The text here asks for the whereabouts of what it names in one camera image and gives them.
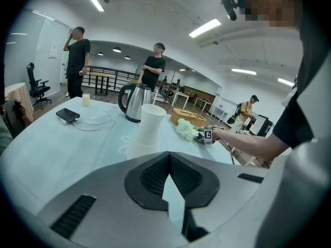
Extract white table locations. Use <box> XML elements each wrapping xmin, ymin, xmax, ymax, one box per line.
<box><xmin>172</xmin><ymin>90</ymin><xmax>191</xmax><ymax>107</ymax></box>
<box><xmin>193</xmin><ymin>97</ymin><xmax>215</xmax><ymax>112</ymax></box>

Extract white charging cable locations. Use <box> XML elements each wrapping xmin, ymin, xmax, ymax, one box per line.
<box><xmin>61</xmin><ymin>104</ymin><xmax>127</xmax><ymax>132</ymax></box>

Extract black desktop monitor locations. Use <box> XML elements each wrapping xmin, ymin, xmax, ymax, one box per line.
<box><xmin>248</xmin><ymin>114</ymin><xmax>274</xmax><ymax>138</ymax></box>

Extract white flowers bunch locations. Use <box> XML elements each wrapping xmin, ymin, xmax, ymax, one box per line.
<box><xmin>176</xmin><ymin>118</ymin><xmax>200</xmax><ymax>142</ymax></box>

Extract wooden table black legs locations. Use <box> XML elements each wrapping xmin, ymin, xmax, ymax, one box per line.
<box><xmin>89</xmin><ymin>71</ymin><xmax>114</xmax><ymax>96</ymax></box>

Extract black office chair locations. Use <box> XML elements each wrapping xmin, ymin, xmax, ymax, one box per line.
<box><xmin>26</xmin><ymin>62</ymin><xmax>52</xmax><ymax>110</ymax></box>

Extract white ribbed vase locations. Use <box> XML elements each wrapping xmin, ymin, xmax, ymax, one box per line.
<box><xmin>126</xmin><ymin>103</ymin><xmax>167</xmax><ymax>160</ymax></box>

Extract steel electric kettle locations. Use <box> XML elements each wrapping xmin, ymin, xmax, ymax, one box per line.
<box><xmin>117</xmin><ymin>83</ymin><xmax>153</xmax><ymax>123</ymax></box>

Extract black metal railing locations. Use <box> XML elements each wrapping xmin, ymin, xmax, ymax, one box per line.
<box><xmin>85</xmin><ymin>65</ymin><xmax>142</xmax><ymax>95</ymax></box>

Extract person's right forearm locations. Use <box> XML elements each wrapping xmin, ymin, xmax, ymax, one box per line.
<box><xmin>212</xmin><ymin>128</ymin><xmax>290</xmax><ymax>162</ymax></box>

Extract light blue cloth table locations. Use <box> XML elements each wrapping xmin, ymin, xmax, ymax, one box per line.
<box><xmin>0</xmin><ymin>96</ymin><xmax>243</xmax><ymax>216</ymax></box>

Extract person's head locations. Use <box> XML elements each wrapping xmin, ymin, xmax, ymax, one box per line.
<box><xmin>237</xmin><ymin>0</ymin><xmax>303</xmax><ymax>30</ymax></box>

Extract black green bag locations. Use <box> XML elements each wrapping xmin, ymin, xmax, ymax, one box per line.
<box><xmin>227</xmin><ymin>102</ymin><xmax>243</xmax><ymax>125</ymax></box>

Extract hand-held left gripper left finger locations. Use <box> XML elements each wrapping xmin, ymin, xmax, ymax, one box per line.
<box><xmin>37</xmin><ymin>151</ymin><xmax>188</xmax><ymax>246</ymax></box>

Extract black smartphone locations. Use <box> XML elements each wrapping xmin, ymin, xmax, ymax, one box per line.
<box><xmin>55</xmin><ymin>108</ymin><xmax>81</xmax><ymax>125</ymax></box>

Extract beige cloth covered table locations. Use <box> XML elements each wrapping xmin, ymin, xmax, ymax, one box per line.
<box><xmin>4</xmin><ymin>83</ymin><xmax>34</xmax><ymax>126</ymax></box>

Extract wicker basket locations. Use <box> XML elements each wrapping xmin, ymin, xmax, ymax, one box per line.
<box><xmin>170</xmin><ymin>107</ymin><xmax>207</xmax><ymax>129</ymax></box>

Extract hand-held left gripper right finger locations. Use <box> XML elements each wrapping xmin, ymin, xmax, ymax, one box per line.
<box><xmin>169</xmin><ymin>151</ymin><xmax>268</xmax><ymax>246</ymax></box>

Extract black head-worn camera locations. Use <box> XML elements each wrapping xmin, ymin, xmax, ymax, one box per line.
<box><xmin>220</xmin><ymin>0</ymin><xmax>241</xmax><ymax>22</ymax></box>

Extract white paper notice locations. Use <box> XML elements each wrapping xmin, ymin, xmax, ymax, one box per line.
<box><xmin>48</xmin><ymin>42</ymin><xmax>59</xmax><ymax>59</ymax></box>

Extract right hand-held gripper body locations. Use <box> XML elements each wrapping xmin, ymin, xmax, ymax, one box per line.
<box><xmin>198</xmin><ymin>127</ymin><xmax>220</xmax><ymax>145</ymax></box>

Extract person's black t-shirt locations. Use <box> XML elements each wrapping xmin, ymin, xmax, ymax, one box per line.
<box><xmin>272</xmin><ymin>0</ymin><xmax>331</xmax><ymax>149</ymax></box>

